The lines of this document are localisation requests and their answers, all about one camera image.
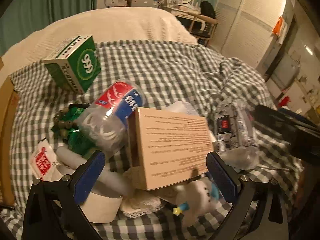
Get plastic bottle red blue label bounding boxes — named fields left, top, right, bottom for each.
left=75, top=80, right=146, bottom=153

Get black bag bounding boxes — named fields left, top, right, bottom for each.
left=200, top=1, right=217, bottom=19

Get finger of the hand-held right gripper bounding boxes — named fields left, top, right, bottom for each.
left=254, top=104, right=320, bottom=133
left=278, top=107, right=320, bottom=126

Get cream bedspread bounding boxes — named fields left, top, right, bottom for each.
left=0, top=6, right=198, bottom=80

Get green curtain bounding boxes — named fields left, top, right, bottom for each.
left=0, top=0, right=99, bottom=55

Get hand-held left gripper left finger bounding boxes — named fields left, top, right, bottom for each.
left=23, top=151, right=106, bottom=240

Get white paper tube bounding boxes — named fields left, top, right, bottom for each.
left=55, top=146, right=125, bottom=197

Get wooden chair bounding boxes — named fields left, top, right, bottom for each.
left=175, top=11, right=218, bottom=47

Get orange hanging item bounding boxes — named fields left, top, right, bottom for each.
left=272, top=16, right=284, bottom=37

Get white cabinet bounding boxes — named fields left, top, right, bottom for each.
left=269, top=54, right=300, bottom=92

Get white louvred wardrobe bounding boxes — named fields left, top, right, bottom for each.
left=210, top=0, right=288, bottom=68

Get crushed clear plastic bottle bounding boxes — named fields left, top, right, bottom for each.
left=212, top=102, right=260, bottom=170

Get checked blanket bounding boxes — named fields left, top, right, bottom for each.
left=0, top=40, right=304, bottom=240

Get white tissue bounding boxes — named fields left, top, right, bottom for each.
left=164, top=101, right=198, bottom=117

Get red and white packet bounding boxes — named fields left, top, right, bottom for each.
left=28, top=138, right=59, bottom=182

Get beige cardboard carton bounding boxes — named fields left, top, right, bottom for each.
left=127, top=107, right=215, bottom=191

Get white lace cloth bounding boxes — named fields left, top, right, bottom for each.
left=120, top=166, right=175, bottom=219

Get green foil wrapper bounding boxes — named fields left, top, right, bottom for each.
left=51, top=106, right=98, bottom=155

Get white toilet paper roll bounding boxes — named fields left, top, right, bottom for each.
left=50, top=164, right=124, bottom=224

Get green medicine box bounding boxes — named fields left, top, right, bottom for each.
left=42, top=35, right=102, bottom=93

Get grey cabinet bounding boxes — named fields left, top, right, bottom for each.
left=130, top=0, right=155, bottom=7

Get dressing table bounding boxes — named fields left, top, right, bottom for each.
left=160, top=4, right=203, bottom=20

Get white toy figure blue star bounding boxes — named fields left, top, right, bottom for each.
left=172, top=175, right=223, bottom=228

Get brown cardboard box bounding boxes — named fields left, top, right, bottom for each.
left=0, top=57, right=19, bottom=205

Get bead bracelet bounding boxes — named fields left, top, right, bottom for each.
left=54, top=104, right=83, bottom=139

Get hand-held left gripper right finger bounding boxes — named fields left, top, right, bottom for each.
left=205, top=151, right=288, bottom=240

